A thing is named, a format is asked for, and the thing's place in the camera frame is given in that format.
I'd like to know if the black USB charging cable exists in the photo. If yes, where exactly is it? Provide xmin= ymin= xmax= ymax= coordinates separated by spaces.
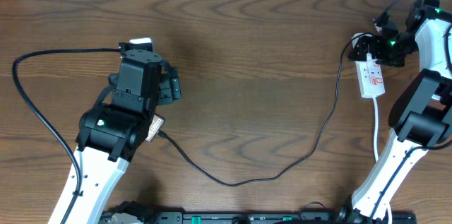
xmin=157 ymin=33 xmax=371 ymax=187

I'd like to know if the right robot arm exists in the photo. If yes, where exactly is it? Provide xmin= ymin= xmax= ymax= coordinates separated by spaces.
xmin=336 ymin=0 xmax=451 ymax=223

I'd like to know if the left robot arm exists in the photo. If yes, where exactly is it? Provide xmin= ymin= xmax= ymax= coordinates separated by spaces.
xmin=49 ymin=49 xmax=181 ymax=223

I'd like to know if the white power strip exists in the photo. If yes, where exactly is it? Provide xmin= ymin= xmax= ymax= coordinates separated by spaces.
xmin=355 ymin=59 xmax=385 ymax=99

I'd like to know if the white power strip cord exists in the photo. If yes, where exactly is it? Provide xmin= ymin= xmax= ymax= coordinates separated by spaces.
xmin=371 ymin=97 xmax=393 ymax=224

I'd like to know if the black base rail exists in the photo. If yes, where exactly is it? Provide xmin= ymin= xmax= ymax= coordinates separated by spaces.
xmin=98 ymin=201 xmax=417 ymax=224

